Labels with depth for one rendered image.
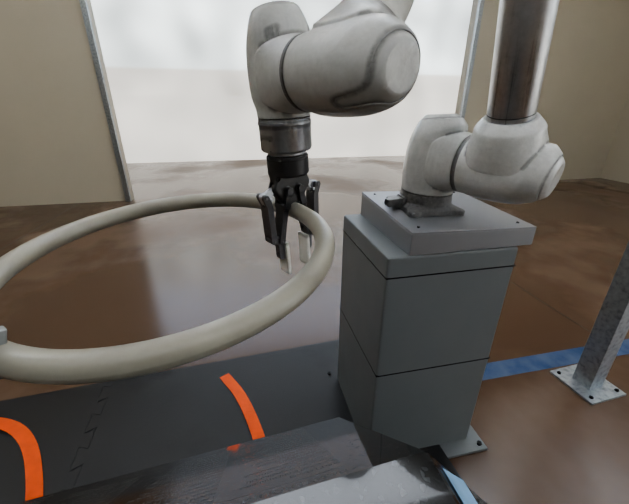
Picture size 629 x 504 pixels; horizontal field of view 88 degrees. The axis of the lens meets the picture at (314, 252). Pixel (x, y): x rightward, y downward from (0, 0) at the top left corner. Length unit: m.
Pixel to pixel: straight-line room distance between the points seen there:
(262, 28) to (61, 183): 4.96
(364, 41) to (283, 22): 0.18
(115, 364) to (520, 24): 0.84
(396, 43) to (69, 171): 5.07
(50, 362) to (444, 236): 0.83
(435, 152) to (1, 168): 5.26
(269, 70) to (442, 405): 1.15
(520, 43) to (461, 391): 1.01
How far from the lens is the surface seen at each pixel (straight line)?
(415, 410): 1.28
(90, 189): 5.29
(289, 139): 0.56
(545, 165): 0.90
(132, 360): 0.34
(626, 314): 1.82
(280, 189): 0.60
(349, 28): 0.43
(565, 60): 6.95
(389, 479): 0.35
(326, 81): 0.43
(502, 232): 1.04
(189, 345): 0.33
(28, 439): 1.77
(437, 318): 1.05
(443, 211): 1.04
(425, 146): 0.99
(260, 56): 0.55
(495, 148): 0.88
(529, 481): 1.54
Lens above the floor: 1.16
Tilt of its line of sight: 24 degrees down
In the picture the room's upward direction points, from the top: straight up
